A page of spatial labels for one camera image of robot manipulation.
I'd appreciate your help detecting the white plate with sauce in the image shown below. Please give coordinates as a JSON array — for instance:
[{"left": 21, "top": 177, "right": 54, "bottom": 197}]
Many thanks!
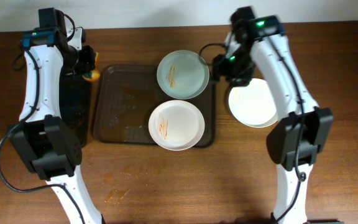
[{"left": 148, "top": 100, "right": 205, "bottom": 151}]

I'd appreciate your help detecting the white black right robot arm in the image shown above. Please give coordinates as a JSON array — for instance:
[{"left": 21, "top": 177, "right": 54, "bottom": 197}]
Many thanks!
[{"left": 213, "top": 15, "right": 333, "bottom": 223}]

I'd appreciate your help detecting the green yellow scrub sponge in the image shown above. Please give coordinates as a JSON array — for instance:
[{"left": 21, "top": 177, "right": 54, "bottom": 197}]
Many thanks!
[{"left": 82, "top": 52, "right": 100, "bottom": 82}]

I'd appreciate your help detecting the black plastic tray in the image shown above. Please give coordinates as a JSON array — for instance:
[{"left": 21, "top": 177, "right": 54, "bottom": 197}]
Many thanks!
[{"left": 59, "top": 75, "right": 92, "bottom": 147}]

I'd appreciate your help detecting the pale green plate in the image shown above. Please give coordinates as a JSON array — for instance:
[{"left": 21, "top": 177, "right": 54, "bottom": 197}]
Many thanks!
[{"left": 157, "top": 50, "right": 209, "bottom": 100}]

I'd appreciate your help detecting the brown serving tray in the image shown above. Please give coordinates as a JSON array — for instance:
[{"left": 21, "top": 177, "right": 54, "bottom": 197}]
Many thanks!
[{"left": 93, "top": 64, "right": 216, "bottom": 149}]

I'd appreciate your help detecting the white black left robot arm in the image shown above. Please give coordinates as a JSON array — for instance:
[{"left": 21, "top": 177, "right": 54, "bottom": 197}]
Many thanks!
[{"left": 3, "top": 27, "right": 104, "bottom": 223}]

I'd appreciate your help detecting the cream white plate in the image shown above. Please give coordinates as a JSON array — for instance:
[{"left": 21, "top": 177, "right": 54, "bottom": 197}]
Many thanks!
[{"left": 228, "top": 78, "right": 278, "bottom": 128}]

